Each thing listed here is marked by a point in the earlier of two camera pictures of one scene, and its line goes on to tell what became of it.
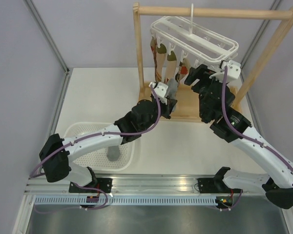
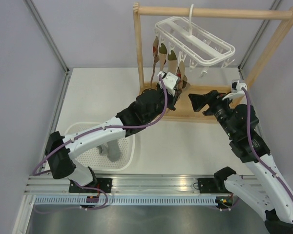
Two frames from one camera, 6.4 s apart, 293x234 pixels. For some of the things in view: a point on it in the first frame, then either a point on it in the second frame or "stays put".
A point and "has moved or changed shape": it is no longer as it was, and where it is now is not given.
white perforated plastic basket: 97,160 stays put
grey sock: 113,153 stays put
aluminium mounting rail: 142,185 stays put
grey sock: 173,88 has moved or changed shape
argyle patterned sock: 182,71 -> 182,83
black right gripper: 197,72 -> 213,98
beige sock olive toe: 171,66 stays put
